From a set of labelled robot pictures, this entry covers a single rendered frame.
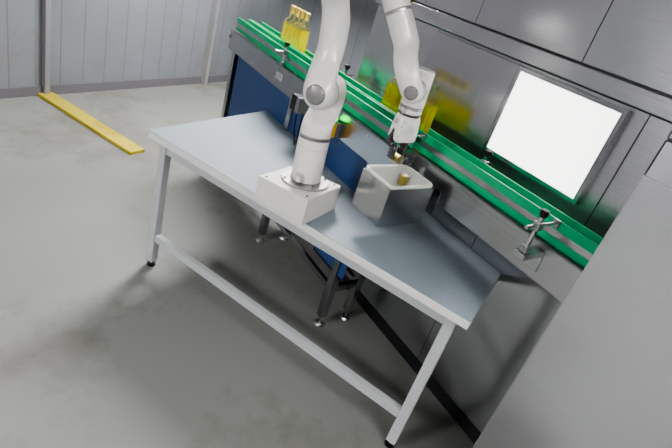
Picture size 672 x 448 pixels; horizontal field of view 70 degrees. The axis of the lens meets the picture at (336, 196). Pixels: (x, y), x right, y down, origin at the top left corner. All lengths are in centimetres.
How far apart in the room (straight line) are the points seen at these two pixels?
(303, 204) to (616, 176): 104
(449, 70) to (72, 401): 195
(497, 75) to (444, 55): 30
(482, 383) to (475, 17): 150
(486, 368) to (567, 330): 76
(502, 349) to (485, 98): 100
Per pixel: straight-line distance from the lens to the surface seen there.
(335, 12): 171
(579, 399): 153
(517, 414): 166
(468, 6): 219
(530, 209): 170
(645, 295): 137
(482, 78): 204
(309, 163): 181
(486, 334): 214
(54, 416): 210
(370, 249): 180
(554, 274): 166
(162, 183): 242
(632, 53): 180
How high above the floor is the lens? 166
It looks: 26 degrees down
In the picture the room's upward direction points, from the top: 18 degrees clockwise
